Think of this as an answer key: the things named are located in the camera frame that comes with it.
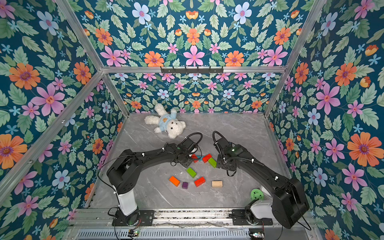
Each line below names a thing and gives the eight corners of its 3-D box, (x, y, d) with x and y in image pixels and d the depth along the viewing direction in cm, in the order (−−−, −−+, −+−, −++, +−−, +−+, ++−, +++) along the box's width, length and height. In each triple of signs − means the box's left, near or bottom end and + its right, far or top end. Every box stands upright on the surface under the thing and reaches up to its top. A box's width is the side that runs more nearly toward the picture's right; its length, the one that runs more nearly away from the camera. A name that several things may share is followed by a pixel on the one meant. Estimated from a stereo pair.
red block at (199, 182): (196, 188, 85) (196, 186, 83) (194, 183, 87) (193, 181, 85) (206, 182, 87) (206, 180, 85) (203, 177, 89) (203, 176, 87)
